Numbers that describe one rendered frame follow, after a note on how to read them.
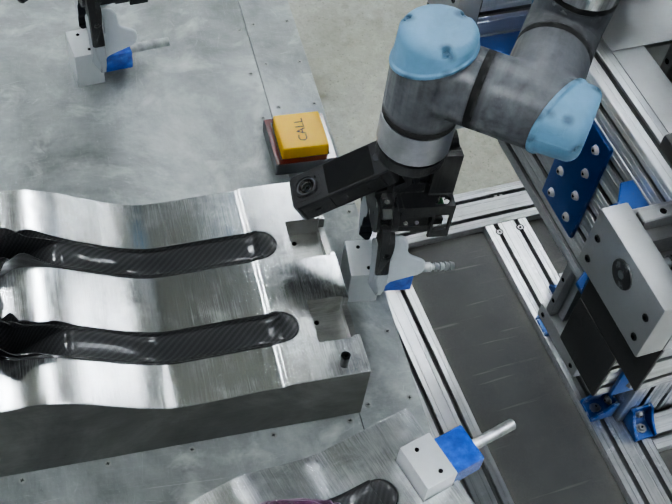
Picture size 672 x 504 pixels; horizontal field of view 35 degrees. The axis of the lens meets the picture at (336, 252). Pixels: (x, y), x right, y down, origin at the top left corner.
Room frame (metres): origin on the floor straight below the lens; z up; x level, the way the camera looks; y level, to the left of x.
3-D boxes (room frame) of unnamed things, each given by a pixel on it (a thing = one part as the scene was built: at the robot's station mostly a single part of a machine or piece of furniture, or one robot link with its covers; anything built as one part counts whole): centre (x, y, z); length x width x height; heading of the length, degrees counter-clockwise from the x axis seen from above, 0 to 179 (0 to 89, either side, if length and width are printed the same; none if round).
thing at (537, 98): (0.73, -0.16, 1.14); 0.11 x 0.11 x 0.08; 76
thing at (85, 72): (1.02, 0.33, 0.83); 0.13 x 0.05 x 0.05; 120
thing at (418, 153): (0.74, -0.06, 1.07); 0.08 x 0.08 x 0.05
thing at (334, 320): (0.62, -0.01, 0.87); 0.05 x 0.05 x 0.04; 22
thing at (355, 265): (0.74, -0.08, 0.83); 0.13 x 0.05 x 0.05; 106
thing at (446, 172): (0.74, -0.06, 0.99); 0.09 x 0.08 x 0.12; 106
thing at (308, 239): (0.72, 0.03, 0.87); 0.05 x 0.05 x 0.04; 22
